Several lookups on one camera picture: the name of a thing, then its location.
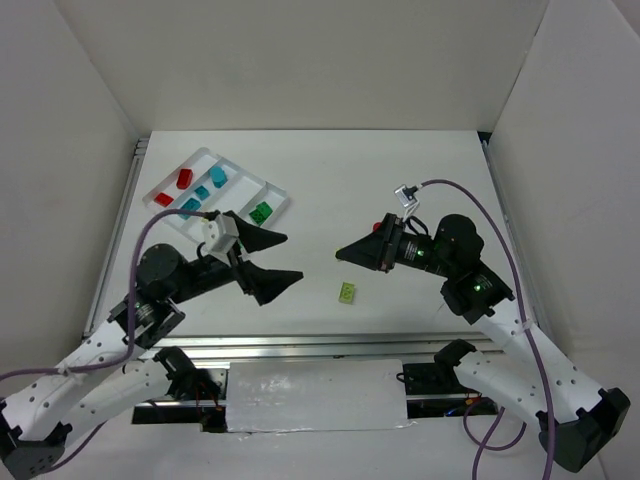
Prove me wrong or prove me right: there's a small dark green lego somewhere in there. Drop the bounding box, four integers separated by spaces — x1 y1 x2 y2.
249 201 273 226

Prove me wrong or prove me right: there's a yellow green lego brick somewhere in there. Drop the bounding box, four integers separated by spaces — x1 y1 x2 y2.
338 282 356 305

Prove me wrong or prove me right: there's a blue stack lego brick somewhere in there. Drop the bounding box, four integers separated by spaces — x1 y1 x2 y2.
180 198 201 220

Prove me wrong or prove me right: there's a red stack lego brick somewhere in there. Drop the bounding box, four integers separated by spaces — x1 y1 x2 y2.
153 192 174 208

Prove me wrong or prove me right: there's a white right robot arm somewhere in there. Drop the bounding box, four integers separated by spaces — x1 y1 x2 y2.
336 214 631 473

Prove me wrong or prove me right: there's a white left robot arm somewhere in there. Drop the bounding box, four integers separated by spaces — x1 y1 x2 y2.
1 211 303 479

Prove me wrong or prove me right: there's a white divided sorting tray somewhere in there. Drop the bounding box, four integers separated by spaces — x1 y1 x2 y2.
142 148 290 229

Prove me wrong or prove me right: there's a silver foil tape sheet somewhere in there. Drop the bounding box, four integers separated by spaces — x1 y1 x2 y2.
226 359 410 433

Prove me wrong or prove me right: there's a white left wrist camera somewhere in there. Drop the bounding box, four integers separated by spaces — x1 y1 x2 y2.
197 210 239 265

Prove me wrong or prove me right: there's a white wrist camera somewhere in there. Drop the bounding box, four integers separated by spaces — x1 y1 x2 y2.
394 184 421 221
197 210 239 265

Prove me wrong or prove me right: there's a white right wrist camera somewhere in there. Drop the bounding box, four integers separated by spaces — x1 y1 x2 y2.
394 184 421 221

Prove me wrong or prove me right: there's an aluminium front rail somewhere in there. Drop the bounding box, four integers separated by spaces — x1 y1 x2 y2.
143 333 501 362

